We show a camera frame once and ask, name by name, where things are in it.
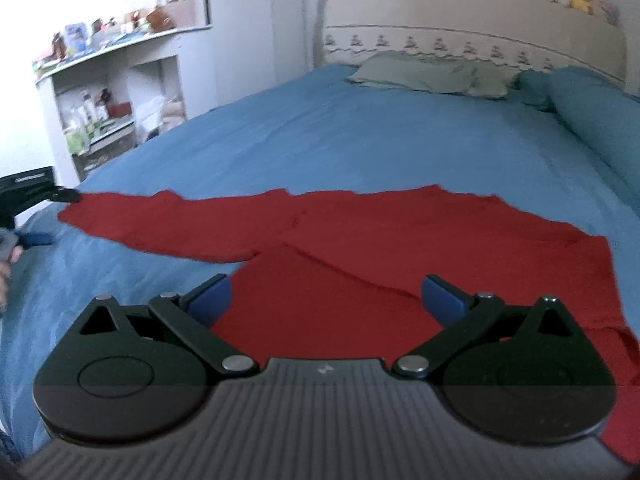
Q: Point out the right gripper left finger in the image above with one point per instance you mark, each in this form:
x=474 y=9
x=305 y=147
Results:
x=126 y=374

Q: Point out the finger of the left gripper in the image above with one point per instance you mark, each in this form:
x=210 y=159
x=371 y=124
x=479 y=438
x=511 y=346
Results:
x=34 y=239
x=65 y=196

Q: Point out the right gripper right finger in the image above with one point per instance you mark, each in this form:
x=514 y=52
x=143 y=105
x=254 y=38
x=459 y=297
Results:
x=519 y=374

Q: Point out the red sweater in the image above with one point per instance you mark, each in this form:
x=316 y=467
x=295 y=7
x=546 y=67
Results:
x=329 y=275

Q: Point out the person's left hand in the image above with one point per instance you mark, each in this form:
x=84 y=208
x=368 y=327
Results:
x=11 y=252

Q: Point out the white shelf unit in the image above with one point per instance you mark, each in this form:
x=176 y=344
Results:
x=176 y=62

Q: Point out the blue bed sheet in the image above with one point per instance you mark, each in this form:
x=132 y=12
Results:
x=317 y=133

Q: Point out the white wardrobe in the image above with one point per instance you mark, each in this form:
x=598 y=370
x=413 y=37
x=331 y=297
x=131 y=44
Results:
x=258 y=45

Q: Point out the teal rolled blanket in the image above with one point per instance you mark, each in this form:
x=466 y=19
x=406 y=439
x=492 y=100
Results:
x=603 y=116

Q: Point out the green pillow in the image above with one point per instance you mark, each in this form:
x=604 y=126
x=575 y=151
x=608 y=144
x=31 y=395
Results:
x=428 y=73

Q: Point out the cream padded headboard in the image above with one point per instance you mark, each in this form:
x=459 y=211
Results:
x=522 y=34

